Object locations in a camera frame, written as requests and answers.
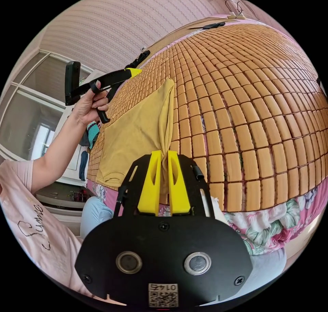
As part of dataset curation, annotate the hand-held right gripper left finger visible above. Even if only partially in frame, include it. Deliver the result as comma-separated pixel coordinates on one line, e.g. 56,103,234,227
137,150,162,216

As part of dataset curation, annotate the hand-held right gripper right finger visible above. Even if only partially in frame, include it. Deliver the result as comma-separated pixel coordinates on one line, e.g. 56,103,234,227
168,150,191,214

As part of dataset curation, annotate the yellow short sleeve shirt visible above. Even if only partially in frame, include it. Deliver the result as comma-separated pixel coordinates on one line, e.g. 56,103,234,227
98,77,175,205

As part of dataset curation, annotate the person's left forearm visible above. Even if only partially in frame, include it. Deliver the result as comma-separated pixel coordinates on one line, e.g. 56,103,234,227
31,110,85,192

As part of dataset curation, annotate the person's left hand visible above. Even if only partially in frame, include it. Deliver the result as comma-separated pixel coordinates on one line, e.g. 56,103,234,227
72,80,110,127

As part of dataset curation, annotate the pile of clothes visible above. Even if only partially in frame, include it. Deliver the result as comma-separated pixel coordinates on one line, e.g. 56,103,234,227
78,121,101,182

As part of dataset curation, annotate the wardrobe with glass doors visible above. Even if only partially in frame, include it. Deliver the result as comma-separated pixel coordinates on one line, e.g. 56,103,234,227
0,49,94,164

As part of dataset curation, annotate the bed with woven mat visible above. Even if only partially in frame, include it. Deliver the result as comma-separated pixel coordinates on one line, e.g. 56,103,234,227
86,16,328,256

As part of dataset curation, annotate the person's body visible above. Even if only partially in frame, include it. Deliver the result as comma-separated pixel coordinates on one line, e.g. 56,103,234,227
0,159,287,308

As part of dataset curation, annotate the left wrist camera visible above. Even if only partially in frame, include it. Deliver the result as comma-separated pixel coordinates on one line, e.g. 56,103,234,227
64,61,81,106

